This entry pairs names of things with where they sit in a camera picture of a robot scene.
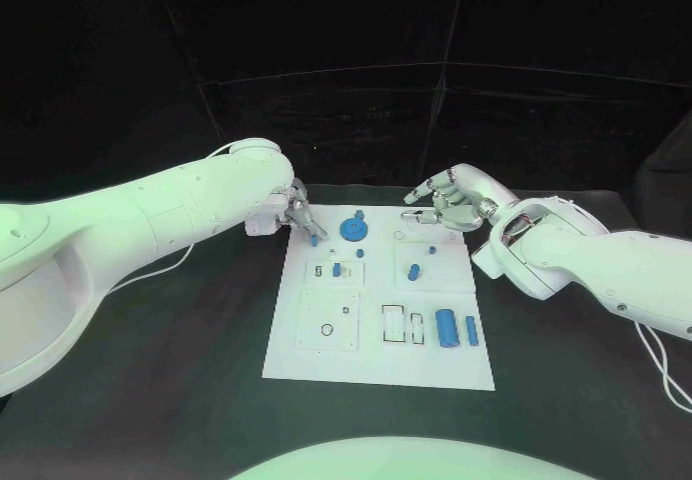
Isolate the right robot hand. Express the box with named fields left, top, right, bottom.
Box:
left=399, top=163, right=522, bottom=233

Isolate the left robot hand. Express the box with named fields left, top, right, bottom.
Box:
left=279, top=177, right=330, bottom=241

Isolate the white task board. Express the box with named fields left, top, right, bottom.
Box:
left=261, top=203, right=497, bottom=392

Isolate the blue gear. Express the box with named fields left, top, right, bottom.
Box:
left=338, top=218, right=372, bottom=242

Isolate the large blue cylinder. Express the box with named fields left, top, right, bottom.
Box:
left=434, top=308, right=461, bottom=349

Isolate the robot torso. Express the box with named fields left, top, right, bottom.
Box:
left=229, top=435, right=601, bottom=480

